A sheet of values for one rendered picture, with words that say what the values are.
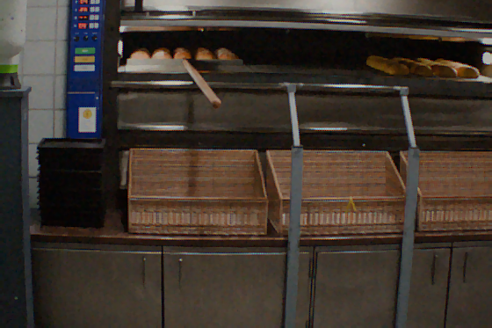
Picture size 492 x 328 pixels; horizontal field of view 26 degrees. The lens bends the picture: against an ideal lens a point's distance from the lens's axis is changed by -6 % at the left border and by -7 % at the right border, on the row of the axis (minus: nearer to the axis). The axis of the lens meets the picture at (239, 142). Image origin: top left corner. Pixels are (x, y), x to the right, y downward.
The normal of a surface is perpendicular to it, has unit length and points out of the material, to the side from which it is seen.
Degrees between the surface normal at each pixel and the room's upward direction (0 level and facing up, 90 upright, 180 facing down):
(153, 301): 90
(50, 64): 90
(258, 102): 70
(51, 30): 90
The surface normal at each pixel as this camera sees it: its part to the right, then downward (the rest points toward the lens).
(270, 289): 0.10, 0.14
